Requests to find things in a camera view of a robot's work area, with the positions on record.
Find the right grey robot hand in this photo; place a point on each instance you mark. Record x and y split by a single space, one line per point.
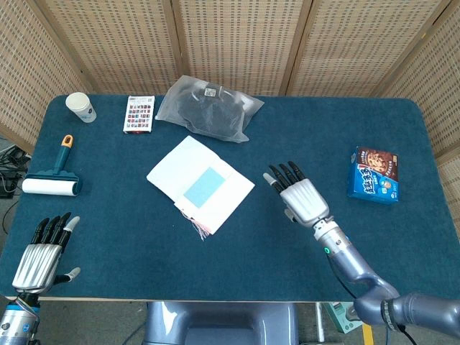
305 201

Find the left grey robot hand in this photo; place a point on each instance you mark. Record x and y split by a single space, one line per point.
37 262

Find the teal white bookmark pink tassel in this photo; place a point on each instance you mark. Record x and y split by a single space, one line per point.
205 187

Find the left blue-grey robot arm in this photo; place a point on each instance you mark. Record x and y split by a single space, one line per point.
16 320

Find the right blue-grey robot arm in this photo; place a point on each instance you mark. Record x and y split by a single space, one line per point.
352 262

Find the blue chocolate cookie box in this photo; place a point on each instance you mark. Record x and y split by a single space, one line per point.
373 176

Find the teal lint roller orange tip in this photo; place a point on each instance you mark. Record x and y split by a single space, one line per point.
50 186

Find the teal felt table cover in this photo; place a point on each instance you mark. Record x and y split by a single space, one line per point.
125 258

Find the green white carton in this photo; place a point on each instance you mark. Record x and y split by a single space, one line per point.
339 316

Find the metal table leg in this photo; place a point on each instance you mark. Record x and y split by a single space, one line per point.
320 321

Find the clear plastic bag dark contents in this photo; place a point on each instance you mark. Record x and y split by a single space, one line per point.
208 108

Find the open white lined notebook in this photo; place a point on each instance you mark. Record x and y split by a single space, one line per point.
169 169

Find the blue-grey robot torso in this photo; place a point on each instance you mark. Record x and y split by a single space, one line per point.
215 323

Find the white paper cup blue flower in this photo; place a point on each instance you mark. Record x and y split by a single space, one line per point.
81 106

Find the woven wooden folding screen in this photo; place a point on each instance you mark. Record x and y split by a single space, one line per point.
237 43

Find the small box with picture grid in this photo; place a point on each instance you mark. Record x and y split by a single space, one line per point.
139 115

